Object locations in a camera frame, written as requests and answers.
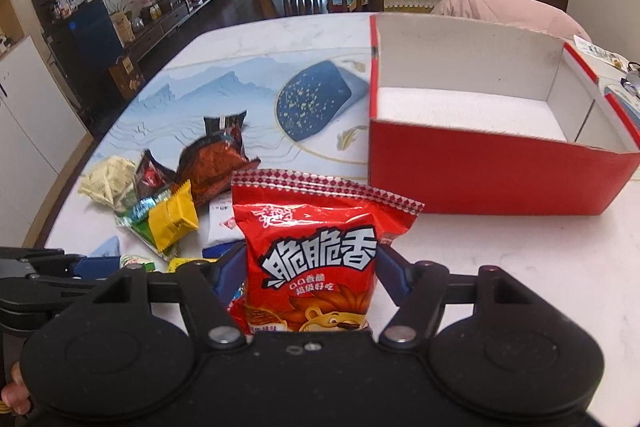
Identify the yellow minion jelly cup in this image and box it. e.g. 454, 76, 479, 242
167, 257, 216, 273

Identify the white blue snack packet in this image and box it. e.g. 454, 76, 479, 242
202, 192, 244, 259

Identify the green cracker packet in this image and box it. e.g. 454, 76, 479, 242
115, 188, 179, 261

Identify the red chips snack bag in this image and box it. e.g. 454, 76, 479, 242
231, 169, 424, 334

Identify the brown orange snack bag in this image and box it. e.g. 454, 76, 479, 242
171, 131, 260, 207

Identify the cream biscuit packet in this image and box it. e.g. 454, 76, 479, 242
78, 156, 137, 212

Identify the left hand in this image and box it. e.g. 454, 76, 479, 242
1, 362, 32, 415

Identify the yellow candy packet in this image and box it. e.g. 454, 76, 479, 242
148, 181, 200, 253

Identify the light blue tissue packet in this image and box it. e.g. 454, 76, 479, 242
88, 236, 120, 258

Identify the small dark triangular snack packet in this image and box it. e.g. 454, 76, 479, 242
134, 150, 176, 199

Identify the white cupboard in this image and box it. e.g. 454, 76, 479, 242
0, 37, 92, 247

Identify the black snack packet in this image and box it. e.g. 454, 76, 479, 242
204, 112, 246, 141

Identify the red cardboard box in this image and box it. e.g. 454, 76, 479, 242
368, 13, 639, 216

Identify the brown paper bag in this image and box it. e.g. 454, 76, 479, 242
108, 55, 145, 101

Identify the dark blue cabinet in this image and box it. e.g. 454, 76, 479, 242
32, 0, 124, 113

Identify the tv console cabinet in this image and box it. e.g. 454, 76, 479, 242
124, 0, 213, 62

